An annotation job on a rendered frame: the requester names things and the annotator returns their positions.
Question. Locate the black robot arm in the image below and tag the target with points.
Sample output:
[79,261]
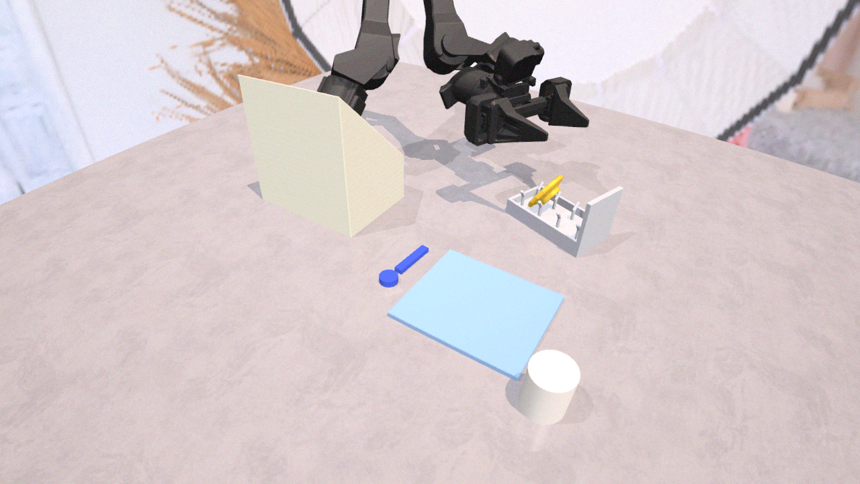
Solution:
[446,48]

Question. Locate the white cylinder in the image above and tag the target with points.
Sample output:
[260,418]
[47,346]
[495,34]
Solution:
[548,386]

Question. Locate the light blue flat mat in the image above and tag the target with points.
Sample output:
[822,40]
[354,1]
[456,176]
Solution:
[481,312]

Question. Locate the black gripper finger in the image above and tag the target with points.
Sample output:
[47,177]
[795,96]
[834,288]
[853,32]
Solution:
[505,125]
[563,112]

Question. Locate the yellow plate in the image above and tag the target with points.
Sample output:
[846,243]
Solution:
[547,192]

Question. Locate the grey dish rack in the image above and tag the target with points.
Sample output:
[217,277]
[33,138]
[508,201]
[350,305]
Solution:
[567,225]

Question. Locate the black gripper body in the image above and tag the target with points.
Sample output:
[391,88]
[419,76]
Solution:
[478,106]

